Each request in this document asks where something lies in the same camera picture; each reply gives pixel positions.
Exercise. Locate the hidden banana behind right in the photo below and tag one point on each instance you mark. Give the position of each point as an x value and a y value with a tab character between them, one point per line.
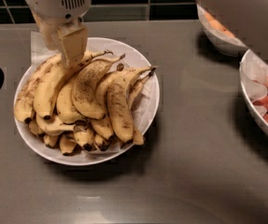
103	126

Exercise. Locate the white bowl with strawberries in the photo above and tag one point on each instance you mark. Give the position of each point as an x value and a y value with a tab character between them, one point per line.
253	79

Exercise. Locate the middle speckled banana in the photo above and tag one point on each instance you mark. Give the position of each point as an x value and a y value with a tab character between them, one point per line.
83	92

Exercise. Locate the leftmost spotted banana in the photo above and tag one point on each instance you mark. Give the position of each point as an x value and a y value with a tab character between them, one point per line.
24	104

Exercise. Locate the far right thin banana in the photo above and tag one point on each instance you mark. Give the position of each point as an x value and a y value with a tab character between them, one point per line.
138	138

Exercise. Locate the small bottom banana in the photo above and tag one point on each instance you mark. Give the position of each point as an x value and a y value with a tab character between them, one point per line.
84	136

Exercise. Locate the right curved banana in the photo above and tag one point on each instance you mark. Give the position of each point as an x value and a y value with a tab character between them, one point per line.
120	114

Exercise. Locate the pale lower left banana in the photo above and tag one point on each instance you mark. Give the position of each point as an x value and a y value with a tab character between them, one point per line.
54	125

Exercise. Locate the white bowl with oranges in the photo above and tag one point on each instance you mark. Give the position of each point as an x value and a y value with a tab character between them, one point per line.
226	45

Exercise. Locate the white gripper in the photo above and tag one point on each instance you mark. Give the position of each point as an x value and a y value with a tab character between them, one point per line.
55	4

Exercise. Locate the orange round fruits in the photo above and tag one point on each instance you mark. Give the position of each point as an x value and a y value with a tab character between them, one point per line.
215	26

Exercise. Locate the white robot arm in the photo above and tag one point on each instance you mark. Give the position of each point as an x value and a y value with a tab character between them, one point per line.
247	19

